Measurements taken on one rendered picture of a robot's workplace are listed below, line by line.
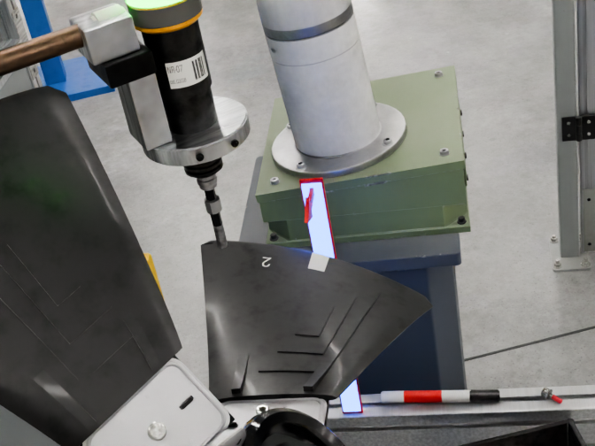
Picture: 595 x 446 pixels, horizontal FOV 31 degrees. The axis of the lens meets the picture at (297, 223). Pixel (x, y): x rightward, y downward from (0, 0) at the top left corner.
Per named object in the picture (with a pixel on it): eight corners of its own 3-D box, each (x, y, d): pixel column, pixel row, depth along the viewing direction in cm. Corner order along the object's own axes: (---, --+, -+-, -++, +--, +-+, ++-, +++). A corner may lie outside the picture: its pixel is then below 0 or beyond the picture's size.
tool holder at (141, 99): (138, 192, 65) (95, 42, 59) (99, 149, 70) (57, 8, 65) (269, 139, 68) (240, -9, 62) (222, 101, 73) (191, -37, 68)
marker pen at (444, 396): (380, 396, 129) (499, 395, 126) (381, 388, 130) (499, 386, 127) (382, 405, 130) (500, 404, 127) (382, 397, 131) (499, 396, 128)
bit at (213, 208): (213, 250, 74) (197, 186, 71) (217, 241, 74) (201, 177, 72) (228, 249, 73) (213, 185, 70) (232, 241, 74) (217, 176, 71)
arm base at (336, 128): (266, 129, 158) (233, 14, 149) (391, 95, 158) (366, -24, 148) (281, 193, 142) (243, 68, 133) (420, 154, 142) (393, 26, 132)
